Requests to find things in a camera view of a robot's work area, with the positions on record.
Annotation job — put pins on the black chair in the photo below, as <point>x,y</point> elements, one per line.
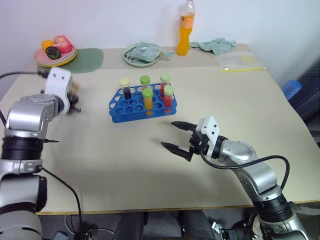
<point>308,100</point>

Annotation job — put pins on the dark rounded shape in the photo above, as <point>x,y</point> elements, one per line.
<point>197,225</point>
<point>130,226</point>

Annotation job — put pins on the grey power adapter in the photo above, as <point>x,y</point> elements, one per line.
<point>61,235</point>

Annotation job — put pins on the small black pointed strip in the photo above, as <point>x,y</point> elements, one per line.
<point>53,141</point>

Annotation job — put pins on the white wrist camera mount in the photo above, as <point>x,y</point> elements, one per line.
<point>211,125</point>
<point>58,85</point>

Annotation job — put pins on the pink plate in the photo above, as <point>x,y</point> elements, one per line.
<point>41,57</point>

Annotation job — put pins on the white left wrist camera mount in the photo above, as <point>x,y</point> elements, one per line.
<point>58,85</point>

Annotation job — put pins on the blue test tube rack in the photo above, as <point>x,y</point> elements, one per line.
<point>125,110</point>

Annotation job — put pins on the red toy apple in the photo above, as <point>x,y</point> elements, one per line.
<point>62,43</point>

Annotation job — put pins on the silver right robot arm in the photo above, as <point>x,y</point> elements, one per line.
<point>260,175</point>

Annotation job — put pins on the green placemat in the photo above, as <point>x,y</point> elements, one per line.
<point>87,60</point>

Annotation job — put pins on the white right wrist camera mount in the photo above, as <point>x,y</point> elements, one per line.
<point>211,125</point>

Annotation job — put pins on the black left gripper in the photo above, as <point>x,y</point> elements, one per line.
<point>74,100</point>

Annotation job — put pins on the green-capped clear tube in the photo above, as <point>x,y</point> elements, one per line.
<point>145,80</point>

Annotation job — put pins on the green-capped red liquid tube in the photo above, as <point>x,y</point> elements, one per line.
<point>168,100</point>
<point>165,78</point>

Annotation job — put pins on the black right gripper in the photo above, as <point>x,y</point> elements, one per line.
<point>198,143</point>

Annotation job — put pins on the yellow-capped purple liquid tube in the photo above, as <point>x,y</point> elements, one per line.
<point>126,92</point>

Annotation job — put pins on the blue ribbed plastic item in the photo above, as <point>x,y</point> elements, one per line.
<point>292,88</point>

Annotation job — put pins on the green-capped orange liquid tube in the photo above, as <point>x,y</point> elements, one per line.
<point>148,101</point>

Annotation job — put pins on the light green towel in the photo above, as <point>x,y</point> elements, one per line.
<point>217,46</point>

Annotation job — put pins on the dark toy avocado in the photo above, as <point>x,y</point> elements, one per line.
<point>53,53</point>

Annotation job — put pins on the orange soda bottle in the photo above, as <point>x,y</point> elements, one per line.
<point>183,40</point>

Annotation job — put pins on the orange toy fruit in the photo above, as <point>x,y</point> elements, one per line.
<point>47,44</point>

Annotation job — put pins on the yellow plate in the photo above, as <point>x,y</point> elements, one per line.
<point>67,60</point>

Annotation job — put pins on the light green plate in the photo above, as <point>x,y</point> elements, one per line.
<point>140,63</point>

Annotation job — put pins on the clear plastic zip bag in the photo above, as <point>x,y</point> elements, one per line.
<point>237,63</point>

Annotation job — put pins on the black box on floor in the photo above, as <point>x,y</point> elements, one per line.
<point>236,234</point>

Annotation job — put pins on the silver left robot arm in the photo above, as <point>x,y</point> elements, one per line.
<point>22,115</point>

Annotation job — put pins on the grey-green fabric pouch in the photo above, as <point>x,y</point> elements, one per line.
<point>145,52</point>

